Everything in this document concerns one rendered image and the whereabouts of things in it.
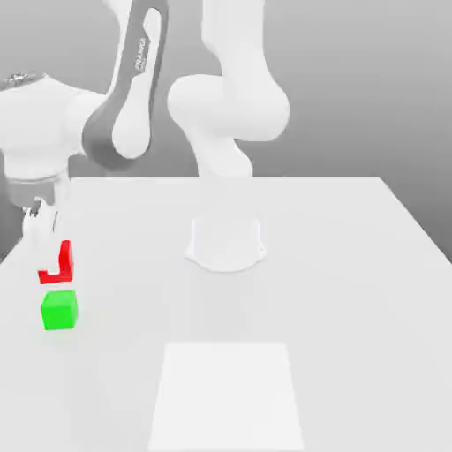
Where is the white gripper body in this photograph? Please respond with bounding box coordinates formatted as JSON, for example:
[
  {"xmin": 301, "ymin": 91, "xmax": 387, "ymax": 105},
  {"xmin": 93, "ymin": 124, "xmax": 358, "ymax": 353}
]
[{"xmin": 22, "ymin": 207, "xmax": 64, "ymax": 252}]

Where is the small red cube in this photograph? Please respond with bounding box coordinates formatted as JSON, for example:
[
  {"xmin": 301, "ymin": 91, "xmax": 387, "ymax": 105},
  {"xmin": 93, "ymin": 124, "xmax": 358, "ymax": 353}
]
[{"xmin": 37, "ymin": 239, "xmax": 75, "ymax": 286}]

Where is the small green cube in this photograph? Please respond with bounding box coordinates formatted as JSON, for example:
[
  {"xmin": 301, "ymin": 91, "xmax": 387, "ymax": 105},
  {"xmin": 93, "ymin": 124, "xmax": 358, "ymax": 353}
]
[{"xmin": 40, "ymin": 290, "xmax": 79, "ymax": 332}]

